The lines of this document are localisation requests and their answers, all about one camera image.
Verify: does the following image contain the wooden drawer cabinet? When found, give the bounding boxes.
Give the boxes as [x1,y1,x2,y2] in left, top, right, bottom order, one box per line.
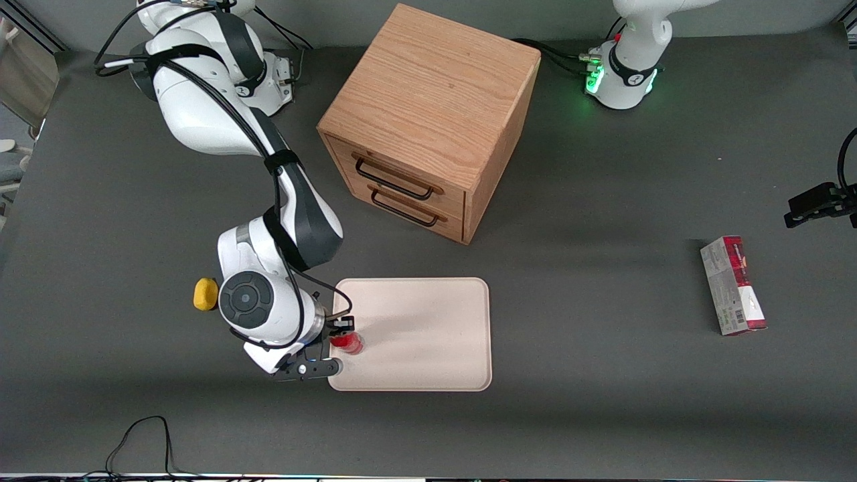
[317,3,542,246]

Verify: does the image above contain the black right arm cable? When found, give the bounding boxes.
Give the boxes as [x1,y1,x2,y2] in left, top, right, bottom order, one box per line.
[94,0,356,350]

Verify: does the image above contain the white office chair base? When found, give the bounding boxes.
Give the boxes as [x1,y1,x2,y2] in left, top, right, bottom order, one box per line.
[0,137,31,215]

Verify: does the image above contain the black base cables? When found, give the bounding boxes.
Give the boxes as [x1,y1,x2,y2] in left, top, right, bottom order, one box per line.
[253,7,315,84]
[512,37,598,76]

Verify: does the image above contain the red and grey carton box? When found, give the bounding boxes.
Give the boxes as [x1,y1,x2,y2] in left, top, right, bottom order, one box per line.
[700,235,768,336]

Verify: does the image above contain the black left base cables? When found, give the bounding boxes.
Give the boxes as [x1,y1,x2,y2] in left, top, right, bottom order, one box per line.
[512,37,598,76]

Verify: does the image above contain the beige plastic tray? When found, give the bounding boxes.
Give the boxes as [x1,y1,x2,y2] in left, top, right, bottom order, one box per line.
[327,277,493,392]

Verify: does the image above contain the black right base cables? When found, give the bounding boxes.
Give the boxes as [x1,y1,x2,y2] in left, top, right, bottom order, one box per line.
[253,7,315,84]

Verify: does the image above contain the black wire drawer handle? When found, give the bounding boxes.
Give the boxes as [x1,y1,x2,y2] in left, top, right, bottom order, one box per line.
[352,153,445,201]
[368,185,449,228]

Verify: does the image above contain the thin black cable loop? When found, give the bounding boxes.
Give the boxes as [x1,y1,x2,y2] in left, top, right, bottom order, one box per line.
[84,415,202,480]

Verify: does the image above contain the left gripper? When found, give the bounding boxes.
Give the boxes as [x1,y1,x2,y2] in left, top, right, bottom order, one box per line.
[784,182,857,229]

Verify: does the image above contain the yellow lemon toy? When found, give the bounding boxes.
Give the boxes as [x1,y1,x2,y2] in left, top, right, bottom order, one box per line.
[193,278,220,311]

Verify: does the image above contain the wooden drawer front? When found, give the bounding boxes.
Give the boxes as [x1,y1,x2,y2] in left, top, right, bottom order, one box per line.
[345,175,467,243]
[327,133,468,216]

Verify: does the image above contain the beige board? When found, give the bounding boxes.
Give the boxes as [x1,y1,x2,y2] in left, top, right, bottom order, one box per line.
[0,17,60,131]

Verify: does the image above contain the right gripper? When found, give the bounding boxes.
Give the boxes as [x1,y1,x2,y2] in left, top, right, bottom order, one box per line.
[245,298,356,375]

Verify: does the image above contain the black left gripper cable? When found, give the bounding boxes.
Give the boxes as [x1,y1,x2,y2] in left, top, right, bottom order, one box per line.
[836,127,857,191]

